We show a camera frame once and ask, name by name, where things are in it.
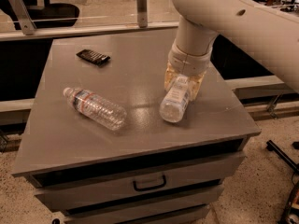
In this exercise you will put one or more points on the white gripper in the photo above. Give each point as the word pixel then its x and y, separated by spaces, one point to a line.
pixel 189 63

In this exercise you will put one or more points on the blue label plastic bottle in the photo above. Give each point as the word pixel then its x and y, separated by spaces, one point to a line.
pixel 174 104

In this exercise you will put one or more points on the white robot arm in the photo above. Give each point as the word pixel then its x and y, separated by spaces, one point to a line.
pixel 267 35

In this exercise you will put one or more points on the clear red label plastic bottle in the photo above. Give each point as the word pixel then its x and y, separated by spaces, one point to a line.
pixel 95 107

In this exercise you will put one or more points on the black floor stand leg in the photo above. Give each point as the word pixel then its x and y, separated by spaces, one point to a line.
pixel 271 146

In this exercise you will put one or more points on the grey drawer cabinet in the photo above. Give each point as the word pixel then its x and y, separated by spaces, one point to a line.
pixel 86 171

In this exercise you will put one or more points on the black office chair left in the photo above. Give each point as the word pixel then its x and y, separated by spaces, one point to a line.
pixel 47 16

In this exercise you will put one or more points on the middle metal barrier bracket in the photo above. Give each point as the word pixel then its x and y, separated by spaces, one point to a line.
pixel 142 13

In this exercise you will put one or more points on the metal barrier bracket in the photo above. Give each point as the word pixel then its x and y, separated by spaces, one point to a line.
pixel 142 13
pixel 24 19

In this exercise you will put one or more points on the black drawer handle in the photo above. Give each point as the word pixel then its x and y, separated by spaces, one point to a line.
pixel 149 184

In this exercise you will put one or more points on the left metal barrier bracket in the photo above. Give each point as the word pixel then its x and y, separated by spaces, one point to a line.
pixel 24 19

